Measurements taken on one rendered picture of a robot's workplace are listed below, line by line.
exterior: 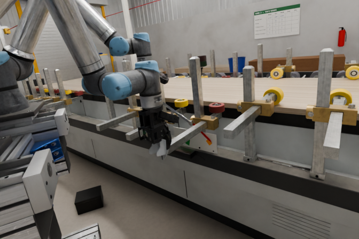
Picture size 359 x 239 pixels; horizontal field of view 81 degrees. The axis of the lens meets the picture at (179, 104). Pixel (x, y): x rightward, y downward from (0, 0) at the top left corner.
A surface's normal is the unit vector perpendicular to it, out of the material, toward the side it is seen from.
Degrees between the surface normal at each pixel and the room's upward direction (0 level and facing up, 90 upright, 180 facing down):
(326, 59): 90
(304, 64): 90
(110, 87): 90
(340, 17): 90
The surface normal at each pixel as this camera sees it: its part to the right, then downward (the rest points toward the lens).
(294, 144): -0.61, 0.27
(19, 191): 0.40, 0.20
